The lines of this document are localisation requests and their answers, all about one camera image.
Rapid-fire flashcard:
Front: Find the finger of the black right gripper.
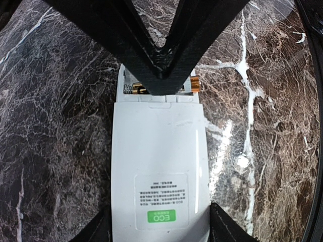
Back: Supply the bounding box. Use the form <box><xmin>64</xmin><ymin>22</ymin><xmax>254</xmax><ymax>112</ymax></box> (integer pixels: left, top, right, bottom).
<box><xmin>158</xmin><ymin>0</ymin><xmax>248</xmax><ymax>95</ymax></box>
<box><xmin>47</xmin><ymin>1</ymin><xmax>167</xmax><ymax>95</ymax></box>

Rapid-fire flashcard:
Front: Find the gold AAA battery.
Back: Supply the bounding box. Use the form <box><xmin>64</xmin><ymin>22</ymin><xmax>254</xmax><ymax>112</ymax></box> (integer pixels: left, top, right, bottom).
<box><xmin>127</xmin><ymin>76</ymin><xmax>200</xmax><ymax>95</ymax></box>

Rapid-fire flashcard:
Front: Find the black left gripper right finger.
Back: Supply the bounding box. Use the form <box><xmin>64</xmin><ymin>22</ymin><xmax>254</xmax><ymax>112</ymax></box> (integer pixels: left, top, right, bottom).
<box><xmin>209</xmin><ymin>203</ymin><xmax>259</xmax><ymax>242</ymax></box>

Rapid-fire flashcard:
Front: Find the white remote control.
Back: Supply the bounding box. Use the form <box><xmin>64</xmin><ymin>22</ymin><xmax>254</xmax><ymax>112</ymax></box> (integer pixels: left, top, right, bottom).
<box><xmin>111</xmin><ymin>66</ymin><xmax>210</xmax><ymax>241</ymax></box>

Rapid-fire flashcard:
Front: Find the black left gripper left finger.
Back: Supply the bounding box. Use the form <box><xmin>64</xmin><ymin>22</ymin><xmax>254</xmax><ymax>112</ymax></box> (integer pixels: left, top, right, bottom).
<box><xmin>69</xmin><ymin>208</ymin><xmax>111</xmax><ymax>242</ymax></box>

